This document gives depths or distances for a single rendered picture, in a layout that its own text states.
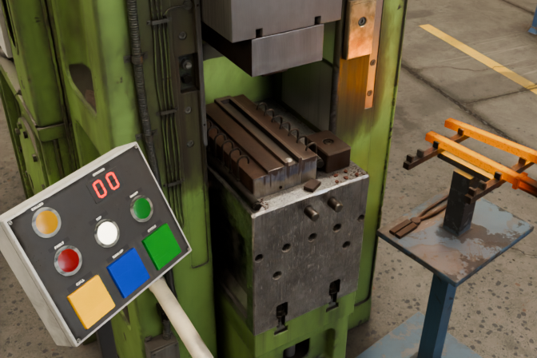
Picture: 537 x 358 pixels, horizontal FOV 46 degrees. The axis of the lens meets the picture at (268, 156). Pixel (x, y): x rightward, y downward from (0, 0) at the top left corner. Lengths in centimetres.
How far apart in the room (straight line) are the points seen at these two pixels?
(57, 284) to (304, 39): 78
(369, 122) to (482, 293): 113
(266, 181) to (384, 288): 123
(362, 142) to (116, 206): 94
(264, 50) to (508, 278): 182
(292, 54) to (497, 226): 92
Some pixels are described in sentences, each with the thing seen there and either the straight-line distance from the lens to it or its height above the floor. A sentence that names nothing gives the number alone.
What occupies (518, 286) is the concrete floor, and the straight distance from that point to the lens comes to 296.
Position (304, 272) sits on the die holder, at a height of 64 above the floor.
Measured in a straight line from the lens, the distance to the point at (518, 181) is 183.
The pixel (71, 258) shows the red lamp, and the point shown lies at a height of 109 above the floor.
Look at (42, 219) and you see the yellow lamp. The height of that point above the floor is 117.
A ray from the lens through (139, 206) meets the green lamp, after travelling 138.
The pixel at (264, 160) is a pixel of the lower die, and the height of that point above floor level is 99.
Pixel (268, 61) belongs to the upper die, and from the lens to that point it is 151.
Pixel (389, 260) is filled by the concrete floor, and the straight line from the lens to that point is 292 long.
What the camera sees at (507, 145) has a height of 95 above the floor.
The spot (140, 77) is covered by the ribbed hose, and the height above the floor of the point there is 128.
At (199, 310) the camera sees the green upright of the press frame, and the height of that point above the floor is 44.
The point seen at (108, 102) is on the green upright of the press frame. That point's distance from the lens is 154.
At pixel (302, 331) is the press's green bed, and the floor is 39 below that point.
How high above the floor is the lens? 191
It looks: 33 degrees down
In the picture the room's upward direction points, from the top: straight up
